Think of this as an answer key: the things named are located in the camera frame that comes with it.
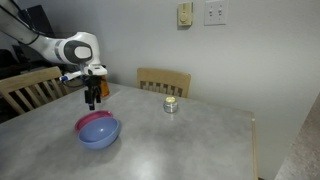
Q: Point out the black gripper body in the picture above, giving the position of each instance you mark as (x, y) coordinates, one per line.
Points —
(93, 85)

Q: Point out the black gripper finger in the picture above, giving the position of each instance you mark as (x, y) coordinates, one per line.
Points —
(98, 95)
(89, 99)

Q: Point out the pink plastic plate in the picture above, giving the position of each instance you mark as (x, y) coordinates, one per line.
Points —
(90, 117)

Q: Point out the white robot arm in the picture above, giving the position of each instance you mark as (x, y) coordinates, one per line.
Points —
(81, 49)

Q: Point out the blue plastic bowl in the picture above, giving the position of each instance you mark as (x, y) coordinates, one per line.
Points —
(99, 133)

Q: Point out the orange water bottle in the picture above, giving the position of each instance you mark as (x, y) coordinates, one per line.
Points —
(104, 87)

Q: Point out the wooden side cabinet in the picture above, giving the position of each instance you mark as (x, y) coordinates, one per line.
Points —
(74, 84)

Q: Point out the wooden chair at left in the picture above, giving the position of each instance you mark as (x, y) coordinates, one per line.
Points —
(31, 90)

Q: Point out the wooden chair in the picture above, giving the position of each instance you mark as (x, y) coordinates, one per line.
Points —
(164, 81)
(31, 90)

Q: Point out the small glass candle jar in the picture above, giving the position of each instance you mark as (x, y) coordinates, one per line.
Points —
(170, 104)

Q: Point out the wooden chair at back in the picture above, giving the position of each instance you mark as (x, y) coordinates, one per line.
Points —
(164, 81)

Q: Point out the black monitor screen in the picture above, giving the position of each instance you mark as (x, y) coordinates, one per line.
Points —
(36, 17)

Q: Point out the beige wall thermostat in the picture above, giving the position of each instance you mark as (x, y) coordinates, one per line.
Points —
(185, 14)

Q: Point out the white double light switch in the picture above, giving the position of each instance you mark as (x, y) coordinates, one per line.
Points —
(215, 12)

